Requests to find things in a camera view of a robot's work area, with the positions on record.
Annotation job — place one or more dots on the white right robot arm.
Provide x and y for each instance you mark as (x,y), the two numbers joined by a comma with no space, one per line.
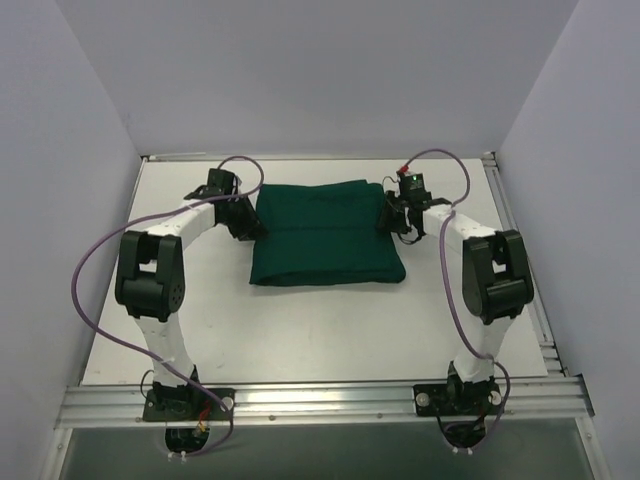
(485,273)

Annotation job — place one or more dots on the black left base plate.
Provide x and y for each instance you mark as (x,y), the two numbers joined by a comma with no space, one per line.
(185,403)

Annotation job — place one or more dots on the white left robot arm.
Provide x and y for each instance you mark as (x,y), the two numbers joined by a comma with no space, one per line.
(151,285)

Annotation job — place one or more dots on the green surgical drape cloth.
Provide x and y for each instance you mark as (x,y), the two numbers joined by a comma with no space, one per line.
(323,236)

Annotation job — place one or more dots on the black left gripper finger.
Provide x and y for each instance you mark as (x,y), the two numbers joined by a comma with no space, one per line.
(251,216)
(251,233)

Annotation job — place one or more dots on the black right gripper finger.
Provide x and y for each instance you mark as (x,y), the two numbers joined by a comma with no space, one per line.
(409,236)
(387,218)

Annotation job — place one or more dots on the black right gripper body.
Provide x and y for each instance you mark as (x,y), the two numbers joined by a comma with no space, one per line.
(390,216)

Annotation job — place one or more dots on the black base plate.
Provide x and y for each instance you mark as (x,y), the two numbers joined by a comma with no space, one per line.
(185,403)
(455,399)

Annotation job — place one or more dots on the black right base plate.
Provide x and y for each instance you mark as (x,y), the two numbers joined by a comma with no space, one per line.
(455,399)

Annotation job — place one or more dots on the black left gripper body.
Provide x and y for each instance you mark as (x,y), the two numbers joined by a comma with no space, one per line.
(247,223)

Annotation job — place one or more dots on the aluminium front rail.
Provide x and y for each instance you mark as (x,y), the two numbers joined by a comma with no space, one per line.
(121,406)

